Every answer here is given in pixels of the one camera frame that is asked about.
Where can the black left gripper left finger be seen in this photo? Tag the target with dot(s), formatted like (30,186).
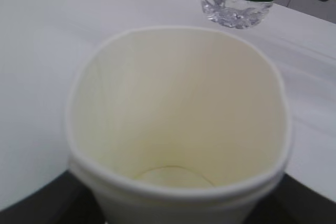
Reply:
(64,200)

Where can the white paper cup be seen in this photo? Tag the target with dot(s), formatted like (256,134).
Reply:
(178,124)

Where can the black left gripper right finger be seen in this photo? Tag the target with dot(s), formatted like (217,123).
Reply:
(294,203)

